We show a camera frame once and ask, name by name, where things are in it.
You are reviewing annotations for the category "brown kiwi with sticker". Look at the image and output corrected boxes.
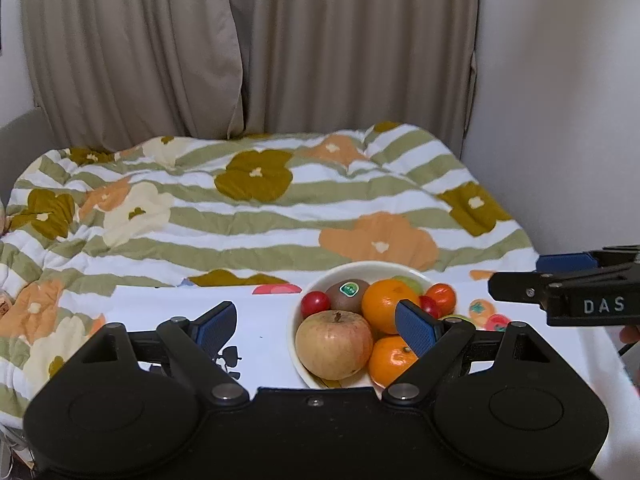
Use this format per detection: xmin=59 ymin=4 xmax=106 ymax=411
xmin=326 ymin=278 xmax=370 ymax=313

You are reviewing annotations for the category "person's hand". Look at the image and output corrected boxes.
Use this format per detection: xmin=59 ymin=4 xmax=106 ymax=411
xmin=620 ymin=325 xmax=640 ymax=344

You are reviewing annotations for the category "small red-orange tangerine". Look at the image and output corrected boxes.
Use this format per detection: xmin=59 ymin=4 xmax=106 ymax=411
xmin=426 ymin=283 xmax=457 ymax=318

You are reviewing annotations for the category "small patterned pouch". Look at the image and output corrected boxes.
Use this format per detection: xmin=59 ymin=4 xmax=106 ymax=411
xmin=0 ymin=292 xmax=12 ymax=318

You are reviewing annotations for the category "large green apple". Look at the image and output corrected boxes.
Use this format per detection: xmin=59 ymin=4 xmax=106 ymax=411
xmin=440 ymin=314 xmax=473 ymax=323

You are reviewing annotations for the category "floral striped quilt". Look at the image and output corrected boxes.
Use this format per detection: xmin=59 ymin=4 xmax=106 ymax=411
xmin=1 ymin=122 xmax=538 ymax=428

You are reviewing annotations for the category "white fruit-print cloth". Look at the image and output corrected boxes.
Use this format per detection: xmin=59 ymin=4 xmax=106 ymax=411
xmin=93 ymin=280 xmax=639 ymax=479

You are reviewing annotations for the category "red cherry tomato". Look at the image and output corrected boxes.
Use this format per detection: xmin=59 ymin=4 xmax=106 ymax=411
xmin=419 ymin=295 xmax=442 ymax=318
xmin=300 ymin=290 xmax=331 ymax=318

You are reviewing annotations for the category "small green apple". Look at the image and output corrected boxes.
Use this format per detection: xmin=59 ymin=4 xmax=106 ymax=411
xmin=393 ymin=275 xmax=424 ymax=296

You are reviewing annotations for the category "orange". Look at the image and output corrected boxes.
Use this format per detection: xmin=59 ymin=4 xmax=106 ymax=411
xmin=361 ymin=278 xmax=420 ymax=335
xmin=368 ymin=336 xmax=418 ymax=388

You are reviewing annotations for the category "beige curtain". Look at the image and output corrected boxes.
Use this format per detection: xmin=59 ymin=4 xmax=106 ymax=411
xmin=22 ymin=0 xmax=480 ymax=152

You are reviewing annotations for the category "cream ceramic bowl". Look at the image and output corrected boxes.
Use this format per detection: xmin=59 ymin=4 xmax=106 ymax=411
xmin=288 ymin=261 xmax=433 ymax=396

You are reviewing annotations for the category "grey bed headboard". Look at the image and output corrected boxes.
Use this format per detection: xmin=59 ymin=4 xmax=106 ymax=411
xmin=0 ymin=108 xmax=58 ymax=206

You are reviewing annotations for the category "red yellow apple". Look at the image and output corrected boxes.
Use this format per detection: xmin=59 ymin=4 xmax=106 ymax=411
xmin=294 ymin=310 xmax=374 ymax=382

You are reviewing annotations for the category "orange in bowl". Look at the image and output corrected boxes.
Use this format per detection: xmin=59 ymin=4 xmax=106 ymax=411
xmin=361 ymin=278 xmax=420 ymax=335

